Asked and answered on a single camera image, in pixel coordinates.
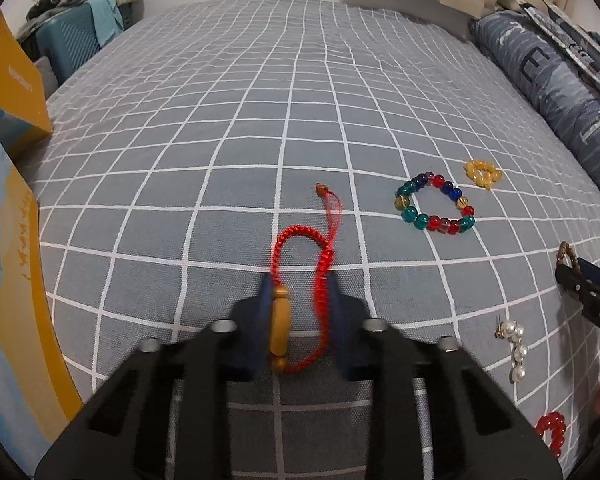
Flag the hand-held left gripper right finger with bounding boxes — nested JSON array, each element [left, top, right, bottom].
[[330, 275, 564, 480]]

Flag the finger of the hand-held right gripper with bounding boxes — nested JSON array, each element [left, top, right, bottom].
[[554, 258, 600, 339]]

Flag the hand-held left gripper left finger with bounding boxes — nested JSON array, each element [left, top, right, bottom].
[[34, 274, 277, 480]]

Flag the red braided cord bracelet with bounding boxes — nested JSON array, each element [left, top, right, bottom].
[[268, 183, 343, 375]]

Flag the brown bead bracelet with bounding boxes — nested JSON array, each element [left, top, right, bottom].
[[556, 241, 583, 272]]

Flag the yellow and blue box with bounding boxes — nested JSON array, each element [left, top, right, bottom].
[[0, 10, 85, 478]]

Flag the pearl earring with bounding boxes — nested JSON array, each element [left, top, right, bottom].
[[493, 316, 528, 384]]

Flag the grey checked bed sheet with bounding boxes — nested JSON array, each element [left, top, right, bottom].
[[14, 0, 600, 480]]

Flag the grey striped pillow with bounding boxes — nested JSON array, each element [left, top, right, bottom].
[[468, 11, 600, 195]]

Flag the patterned folded cloth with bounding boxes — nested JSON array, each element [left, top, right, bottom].
[[495, 0, 600, 111]]

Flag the teal suitcase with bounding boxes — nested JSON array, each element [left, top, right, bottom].
[[34, 0, 126, 87]]

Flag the dark bag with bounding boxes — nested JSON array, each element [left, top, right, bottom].
[[24, 0, 89, 22]]

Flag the red bead bracelet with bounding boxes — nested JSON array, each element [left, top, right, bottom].
[[535, 410, 567, 459]]

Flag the multicolour glass bead bracelet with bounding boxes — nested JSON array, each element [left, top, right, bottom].
[[394, 172, 476, 235]]

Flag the yellow bead bracelet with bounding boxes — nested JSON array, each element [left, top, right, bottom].
[[463, 159, 504, 191]]

